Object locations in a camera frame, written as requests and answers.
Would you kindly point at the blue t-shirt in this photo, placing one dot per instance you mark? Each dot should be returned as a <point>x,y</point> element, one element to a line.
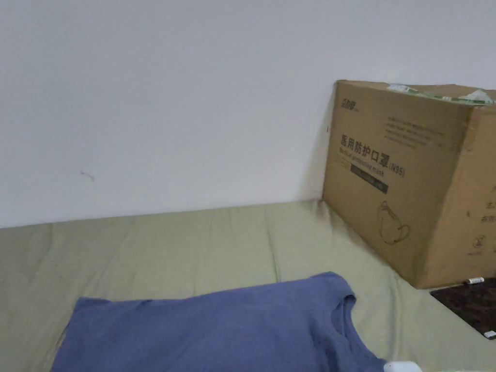
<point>217,333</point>

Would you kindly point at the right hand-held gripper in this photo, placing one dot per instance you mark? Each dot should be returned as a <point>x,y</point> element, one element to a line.
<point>403,367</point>

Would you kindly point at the bed with pale green sheet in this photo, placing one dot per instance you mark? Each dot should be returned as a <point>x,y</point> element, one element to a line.
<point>155,248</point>

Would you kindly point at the dark patterned mat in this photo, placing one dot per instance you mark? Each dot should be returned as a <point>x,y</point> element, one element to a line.
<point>469,304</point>

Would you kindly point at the brown cardboard carton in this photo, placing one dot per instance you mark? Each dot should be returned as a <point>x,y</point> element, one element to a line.
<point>403,174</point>

